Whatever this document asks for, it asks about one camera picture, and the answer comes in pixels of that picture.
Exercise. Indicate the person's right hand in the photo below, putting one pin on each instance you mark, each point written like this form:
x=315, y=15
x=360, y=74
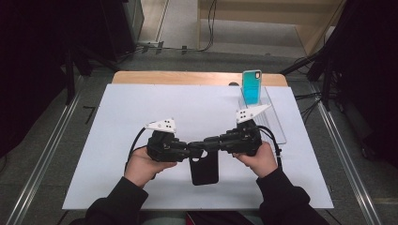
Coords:
x=261, y=162

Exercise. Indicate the iridescent blue phone case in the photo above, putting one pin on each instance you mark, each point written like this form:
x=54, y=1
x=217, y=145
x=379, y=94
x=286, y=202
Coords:
x=252, y=89

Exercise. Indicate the black metal stand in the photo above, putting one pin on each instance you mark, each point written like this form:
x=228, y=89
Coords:
x=327, y=81

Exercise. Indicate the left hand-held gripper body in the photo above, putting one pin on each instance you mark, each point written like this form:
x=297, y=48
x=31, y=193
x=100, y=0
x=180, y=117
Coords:
x=164, y=148

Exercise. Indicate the person's left hand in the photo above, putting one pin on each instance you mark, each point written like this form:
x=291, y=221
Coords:
x=144, y=168

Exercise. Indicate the clear plastic rack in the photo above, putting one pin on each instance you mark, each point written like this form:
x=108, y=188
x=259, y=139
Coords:
x=270, y=125

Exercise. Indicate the black cabinet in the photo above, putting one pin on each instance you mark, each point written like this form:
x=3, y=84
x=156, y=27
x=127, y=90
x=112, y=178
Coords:
x=109, y=25

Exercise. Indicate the metal floor rail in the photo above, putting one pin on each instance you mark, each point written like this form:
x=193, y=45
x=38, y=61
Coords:
x=347, y=162
x=43, y=162

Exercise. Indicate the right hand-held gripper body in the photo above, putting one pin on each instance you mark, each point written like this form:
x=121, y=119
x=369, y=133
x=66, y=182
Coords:
x=244, y=140

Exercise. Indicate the wooden shelf unit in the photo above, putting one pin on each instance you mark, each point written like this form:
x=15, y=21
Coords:
x=281, y=15

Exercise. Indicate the black phone case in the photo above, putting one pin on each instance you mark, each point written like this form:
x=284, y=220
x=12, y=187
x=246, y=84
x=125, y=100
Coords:
x=205, y=170

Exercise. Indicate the wooden table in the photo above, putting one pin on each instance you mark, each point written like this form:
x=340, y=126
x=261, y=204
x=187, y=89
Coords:
x=175, y=77

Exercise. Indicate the white board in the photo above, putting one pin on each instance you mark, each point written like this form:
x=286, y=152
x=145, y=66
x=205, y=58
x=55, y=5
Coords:
x=125, y=106

